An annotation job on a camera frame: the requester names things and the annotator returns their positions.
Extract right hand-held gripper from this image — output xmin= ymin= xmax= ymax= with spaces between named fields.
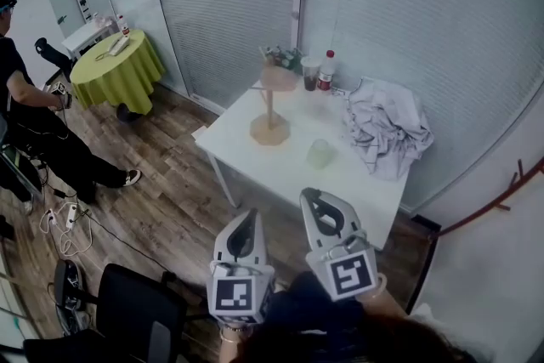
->
xmin=299 ymin=186 xmax=380 ymax=303

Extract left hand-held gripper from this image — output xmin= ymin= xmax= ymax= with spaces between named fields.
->
xmin=206 ymin=207 xmax=277 ymax=325

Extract pale green cup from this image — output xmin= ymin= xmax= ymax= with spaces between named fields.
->
xmin=306 ymin=139 xmax=335 ymax=171

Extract wooden cup stand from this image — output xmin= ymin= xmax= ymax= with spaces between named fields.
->
xmin=248 ymin=46 xmax=298 ymax=148

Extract pink translucent cup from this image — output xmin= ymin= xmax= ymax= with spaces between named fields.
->
xmin=259 ymin=64 xmax=298 ymax=94

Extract person's right forearm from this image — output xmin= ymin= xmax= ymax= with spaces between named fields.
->
xmin=355 ymin=272 xmax=409 ymax=318

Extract person's left forearm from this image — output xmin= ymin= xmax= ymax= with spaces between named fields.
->
xmin=218 ymin=320 xmax=252 ymax=363

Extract plastic cup with dark drink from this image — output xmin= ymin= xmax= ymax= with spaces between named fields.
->
xmin=300 ymin=55 xmax=323 ymax=93

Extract white table leg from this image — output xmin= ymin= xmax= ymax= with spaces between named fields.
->
xmin=207 ymin=152 xmax=239 ymax=209

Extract person's dark trousers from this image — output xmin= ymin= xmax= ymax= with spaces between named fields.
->
xmin=254 ymin=270 xmax=371 ymax=363

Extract crumpled white shirt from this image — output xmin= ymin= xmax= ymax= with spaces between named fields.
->
xmin=343 ymin=76 xmax=434 ymax=182

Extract black office chair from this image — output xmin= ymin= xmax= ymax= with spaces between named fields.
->
xmin=23 ymin=263 xmax=201 ymax=363

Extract red-capped plastic bottle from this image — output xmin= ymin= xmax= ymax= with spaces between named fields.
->
xmin=316 ymin=49 xmax=337 ymax=93

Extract red coat rack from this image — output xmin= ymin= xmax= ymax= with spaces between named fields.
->
xmin=431 ymin=156 xmax=544 ymax=239

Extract person's white sleeve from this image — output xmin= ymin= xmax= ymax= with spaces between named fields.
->
xmin=407 ymin=303 xmax=498 ymax=363

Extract potted flowers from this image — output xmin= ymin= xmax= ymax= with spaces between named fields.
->
xmin=263 ymin=45 xmax=305 ymax=71

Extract white power strip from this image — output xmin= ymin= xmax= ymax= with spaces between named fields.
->
xmin=39 ymin=201 xmax=94 ymax=257
xmin=65 ymin=202 xmax=79 ymax=231

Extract black round table base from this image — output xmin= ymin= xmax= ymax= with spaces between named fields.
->
xmin=115 ymin=102 xmax=144 ymax=123

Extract black wheeled chair base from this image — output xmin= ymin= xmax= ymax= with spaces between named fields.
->
xmin=54 ymin=258 xmax=91 ymax=335

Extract green tablecloth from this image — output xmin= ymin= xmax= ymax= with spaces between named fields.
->
xmin=70 ymin=28 xmax=166 ymax=116

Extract grey window blinds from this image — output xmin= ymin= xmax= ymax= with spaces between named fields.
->
xmin=297 ymin=0 xmax=544 ymax=201
xmin=146 ymin=0 xmax=305 ymax=108

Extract white side table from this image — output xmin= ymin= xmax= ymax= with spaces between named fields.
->
xmin=61 ymin=19 xmax=118 ymax=60

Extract black swivel chair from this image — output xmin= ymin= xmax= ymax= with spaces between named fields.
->
xmin=34 ymin=37 xmax=76 ymax=82

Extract black floor cable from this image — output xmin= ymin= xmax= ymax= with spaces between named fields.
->
xmin=42 ymin=178 xmax=171 ymax=273

